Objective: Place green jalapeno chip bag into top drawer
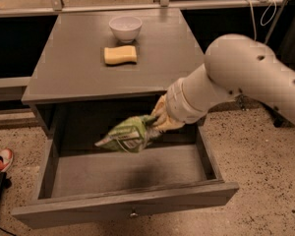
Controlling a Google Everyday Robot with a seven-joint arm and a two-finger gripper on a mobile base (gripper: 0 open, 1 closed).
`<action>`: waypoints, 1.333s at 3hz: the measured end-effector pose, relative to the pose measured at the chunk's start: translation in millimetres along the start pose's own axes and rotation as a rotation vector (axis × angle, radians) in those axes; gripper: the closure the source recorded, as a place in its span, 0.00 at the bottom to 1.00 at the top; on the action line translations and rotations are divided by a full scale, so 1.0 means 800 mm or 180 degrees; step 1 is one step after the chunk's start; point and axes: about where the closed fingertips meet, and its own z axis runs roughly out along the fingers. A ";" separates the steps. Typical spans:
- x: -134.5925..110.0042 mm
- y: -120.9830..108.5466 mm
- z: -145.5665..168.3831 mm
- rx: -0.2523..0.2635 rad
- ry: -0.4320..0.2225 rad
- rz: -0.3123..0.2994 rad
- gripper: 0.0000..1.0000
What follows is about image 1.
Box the green jalapeno chip bag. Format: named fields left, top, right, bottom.
left=94, top=115, right=160, bottom=153

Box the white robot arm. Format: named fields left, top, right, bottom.
left=152, top=34, right=295, bottom=131

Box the open grey top drawer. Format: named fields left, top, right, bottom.
left=11, top=125, right=240, bottom=230

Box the yellow sponge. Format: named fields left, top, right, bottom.
left=104, top=45, right=137, bottom=65

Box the grey wooden nightstand cabinet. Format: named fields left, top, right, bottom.
left=22, top=9, right=204, bottom=135

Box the white ceramic bowl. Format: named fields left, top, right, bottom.
left=109, top=16, right=143, bottom=43

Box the thin metal stand rod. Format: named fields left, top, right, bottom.
left=264, top=0, right=290, bottom=45

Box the metal railing frame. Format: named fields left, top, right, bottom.
left=0, top=0, right=295, bottom=103

